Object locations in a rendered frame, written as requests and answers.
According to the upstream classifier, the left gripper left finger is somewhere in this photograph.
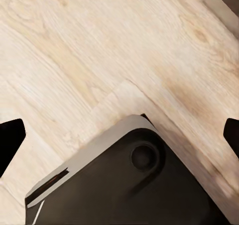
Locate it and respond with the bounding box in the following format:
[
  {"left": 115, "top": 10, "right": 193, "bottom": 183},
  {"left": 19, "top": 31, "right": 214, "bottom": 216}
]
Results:
[{"left": 0, "top": 118, "right": 26, "bottom": 178}]

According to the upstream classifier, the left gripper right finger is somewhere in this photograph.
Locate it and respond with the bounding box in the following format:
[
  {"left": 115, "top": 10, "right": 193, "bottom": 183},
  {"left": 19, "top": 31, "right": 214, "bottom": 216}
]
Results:
[{"left": 223, "top": 118, "right": 239, "bottom": 158}]

